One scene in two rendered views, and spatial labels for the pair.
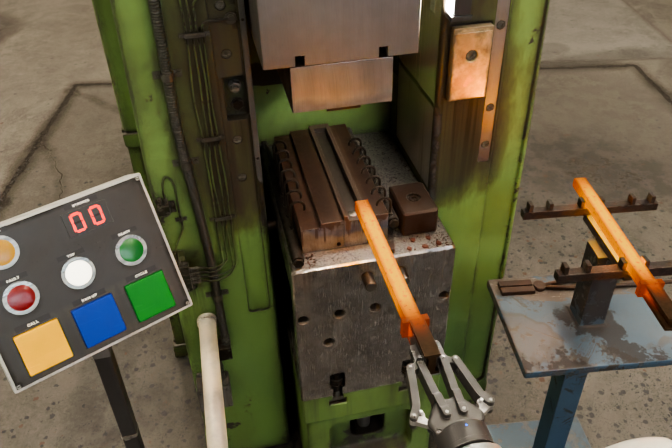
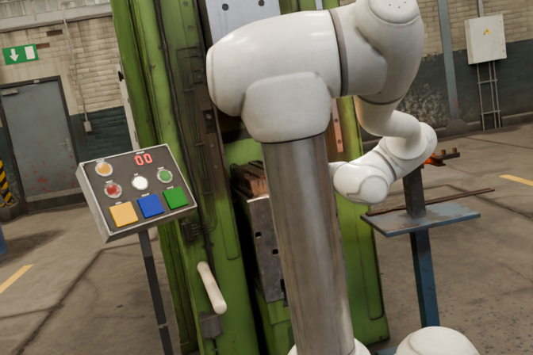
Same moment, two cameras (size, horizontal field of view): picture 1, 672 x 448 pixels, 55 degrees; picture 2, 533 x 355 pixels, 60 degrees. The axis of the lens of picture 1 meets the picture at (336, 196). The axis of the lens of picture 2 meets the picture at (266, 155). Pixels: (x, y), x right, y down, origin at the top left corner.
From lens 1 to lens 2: 0.94 m
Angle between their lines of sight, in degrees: 28
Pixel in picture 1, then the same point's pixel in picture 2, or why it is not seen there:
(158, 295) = (179, 197)
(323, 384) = (277, 288)
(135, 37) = (161, 92)
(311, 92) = not seen: hidden behind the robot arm
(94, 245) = (147, 171)
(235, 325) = (220, 271)
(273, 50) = not seen: hidden behind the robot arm
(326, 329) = (272, 242)
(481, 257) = (357, 216)
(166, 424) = not seen: outside the picture
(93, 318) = (147, 204)
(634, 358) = (445, 219)
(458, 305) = (352, 252)
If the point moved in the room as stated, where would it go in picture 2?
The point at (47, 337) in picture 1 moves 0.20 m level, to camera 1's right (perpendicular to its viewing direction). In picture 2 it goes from (125, 209) to (184, 198)
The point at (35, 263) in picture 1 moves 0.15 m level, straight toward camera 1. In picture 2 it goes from (119, 176) to (134, 178)
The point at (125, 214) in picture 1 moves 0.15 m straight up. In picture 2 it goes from (161, 160) to (153, 120)
